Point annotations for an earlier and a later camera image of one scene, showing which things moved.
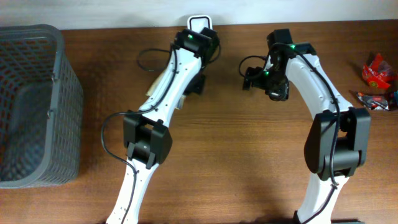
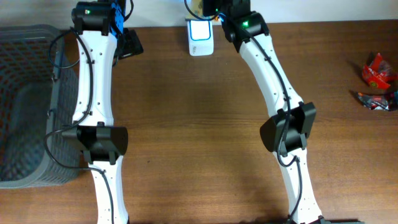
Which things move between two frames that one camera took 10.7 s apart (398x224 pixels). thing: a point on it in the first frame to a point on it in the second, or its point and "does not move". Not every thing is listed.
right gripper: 281,93 to 209,7
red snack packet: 379,73 does not move
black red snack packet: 374,102 does not move
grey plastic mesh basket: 41,108 does not move
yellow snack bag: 181,99 to 196,7
